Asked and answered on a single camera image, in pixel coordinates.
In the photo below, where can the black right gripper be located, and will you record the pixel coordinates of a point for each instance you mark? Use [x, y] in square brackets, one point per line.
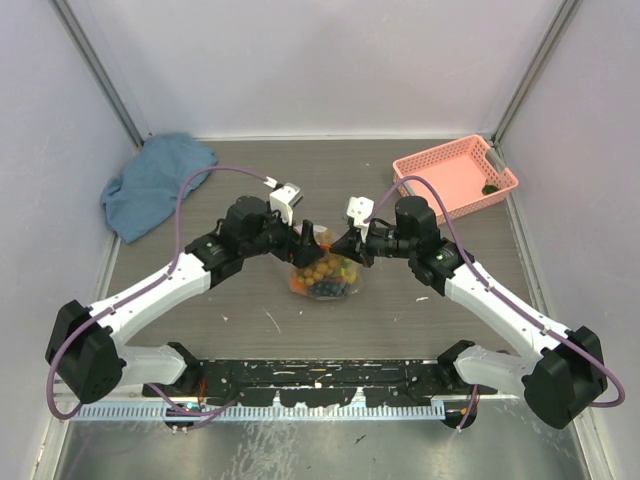
[349, 245]

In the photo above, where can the brown longan bunch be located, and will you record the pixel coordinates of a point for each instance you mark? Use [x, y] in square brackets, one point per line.
[328, 268]

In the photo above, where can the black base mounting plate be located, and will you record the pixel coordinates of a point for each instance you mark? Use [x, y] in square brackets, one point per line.
[315, 384]

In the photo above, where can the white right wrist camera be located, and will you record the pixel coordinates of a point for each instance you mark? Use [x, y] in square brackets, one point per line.
[358, 213]

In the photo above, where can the aluminium frame post left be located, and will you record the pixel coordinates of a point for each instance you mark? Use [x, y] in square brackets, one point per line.
[97, 68]

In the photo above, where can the blue cloth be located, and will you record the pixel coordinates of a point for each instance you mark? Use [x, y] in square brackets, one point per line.
[144, 195]

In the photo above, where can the aluminium frame post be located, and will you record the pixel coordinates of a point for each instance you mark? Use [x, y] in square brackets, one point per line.
[97, 68]
[550, 40]

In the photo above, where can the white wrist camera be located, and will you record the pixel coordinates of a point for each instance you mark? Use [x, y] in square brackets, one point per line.
[283, 199]
[358, 213]

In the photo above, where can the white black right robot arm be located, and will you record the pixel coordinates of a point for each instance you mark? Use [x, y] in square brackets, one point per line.
[556, 370]

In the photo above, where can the clear zip top bag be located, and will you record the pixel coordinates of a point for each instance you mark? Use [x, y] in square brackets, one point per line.
[351, 270]

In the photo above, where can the dark grape bunch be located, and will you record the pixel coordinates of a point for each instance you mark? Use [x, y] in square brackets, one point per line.
[323, 290]

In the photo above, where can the small green leaf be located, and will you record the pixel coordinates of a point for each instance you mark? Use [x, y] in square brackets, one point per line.
[489, 189]

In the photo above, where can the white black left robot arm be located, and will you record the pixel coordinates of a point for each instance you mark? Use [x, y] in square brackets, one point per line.
[89, 347]

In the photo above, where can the white slotted cable duct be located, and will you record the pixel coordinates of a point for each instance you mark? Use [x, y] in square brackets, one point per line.
[356, 411]

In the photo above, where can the aluminium frame post right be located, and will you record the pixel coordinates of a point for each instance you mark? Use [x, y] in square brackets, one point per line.
[550, 40]

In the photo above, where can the pink perforated plastic basket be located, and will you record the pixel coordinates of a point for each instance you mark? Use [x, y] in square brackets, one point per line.
[457, 170]

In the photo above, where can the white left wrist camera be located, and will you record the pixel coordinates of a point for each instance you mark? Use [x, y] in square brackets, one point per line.
[283, 199]

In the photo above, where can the orange persimmon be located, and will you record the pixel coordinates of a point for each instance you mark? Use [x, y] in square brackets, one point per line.
[298, 285]

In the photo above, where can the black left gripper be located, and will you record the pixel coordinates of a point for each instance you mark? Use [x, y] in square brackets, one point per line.
[305, 250]

